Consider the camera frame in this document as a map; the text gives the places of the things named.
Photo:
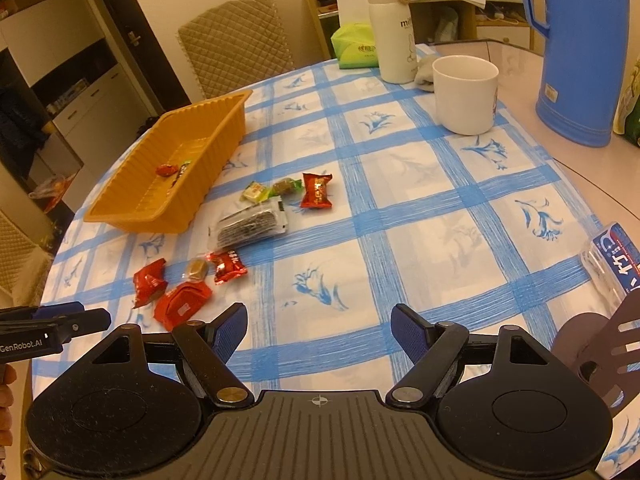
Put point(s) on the dark hanging clothing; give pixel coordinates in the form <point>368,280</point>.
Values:
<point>17,120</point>

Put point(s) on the wooden shelf unit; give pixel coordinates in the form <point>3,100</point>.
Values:
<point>467,15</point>

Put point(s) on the large red snack packet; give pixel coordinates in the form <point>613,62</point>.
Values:
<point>182,303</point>

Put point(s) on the white cabinet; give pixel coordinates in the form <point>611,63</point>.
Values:
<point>75,90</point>

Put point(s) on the brown candy with green wrapper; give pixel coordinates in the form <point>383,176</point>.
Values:
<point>286,186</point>

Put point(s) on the small red round candy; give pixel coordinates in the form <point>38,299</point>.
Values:
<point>165,170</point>

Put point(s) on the beige quilted chair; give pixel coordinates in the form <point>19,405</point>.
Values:
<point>235,45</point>
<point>20,260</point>

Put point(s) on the tan candy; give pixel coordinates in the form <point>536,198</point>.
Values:
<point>196,269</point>

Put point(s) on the orange ribbed plastic tray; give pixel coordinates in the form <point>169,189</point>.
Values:
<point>220,127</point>

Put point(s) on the green snack bag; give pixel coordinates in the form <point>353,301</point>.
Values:
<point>629,105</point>

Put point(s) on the red candy with gold print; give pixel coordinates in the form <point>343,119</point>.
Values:
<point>316,191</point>

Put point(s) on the white cup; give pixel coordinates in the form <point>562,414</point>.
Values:
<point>465,100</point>

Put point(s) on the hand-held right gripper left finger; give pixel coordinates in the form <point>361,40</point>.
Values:
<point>232,331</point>

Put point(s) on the clear plastic bottle blue label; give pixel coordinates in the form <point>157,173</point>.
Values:
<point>612,260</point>

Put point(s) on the blue thermos jug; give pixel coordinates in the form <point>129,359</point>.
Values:
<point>585,60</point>

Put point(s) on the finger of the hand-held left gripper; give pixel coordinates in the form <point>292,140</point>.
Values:
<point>60,308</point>
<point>85,324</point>

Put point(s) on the white thermos bottle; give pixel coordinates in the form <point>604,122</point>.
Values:
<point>395,35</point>

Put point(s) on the dark candy bar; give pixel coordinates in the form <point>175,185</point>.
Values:
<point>183,170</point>

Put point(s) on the dark brown door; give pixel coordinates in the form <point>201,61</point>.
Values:
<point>150,35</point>

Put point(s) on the red plastic bag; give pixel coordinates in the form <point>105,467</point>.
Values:
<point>52,191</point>

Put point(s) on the red candy with white print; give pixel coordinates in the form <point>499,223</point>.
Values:
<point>229,265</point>

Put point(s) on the person's left hand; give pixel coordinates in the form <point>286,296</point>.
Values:
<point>5,400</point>

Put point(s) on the green tissue pack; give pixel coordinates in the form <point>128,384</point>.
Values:
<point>356,47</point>

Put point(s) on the brown slotted chair back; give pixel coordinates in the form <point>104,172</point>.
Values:
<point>582,340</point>

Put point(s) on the grey cloth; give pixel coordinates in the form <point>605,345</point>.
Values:
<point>424,74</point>

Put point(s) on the plain red candy packet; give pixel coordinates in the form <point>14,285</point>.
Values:
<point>150,283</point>

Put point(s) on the blue checked tablecloth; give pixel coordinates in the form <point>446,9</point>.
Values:
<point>410,240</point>

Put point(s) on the black sesame bar clear packet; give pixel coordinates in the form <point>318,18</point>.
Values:
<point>250,225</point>

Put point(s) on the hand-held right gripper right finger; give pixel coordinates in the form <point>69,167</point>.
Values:
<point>407,331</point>

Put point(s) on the yellow-green candy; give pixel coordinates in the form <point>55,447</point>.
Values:
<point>254,192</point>

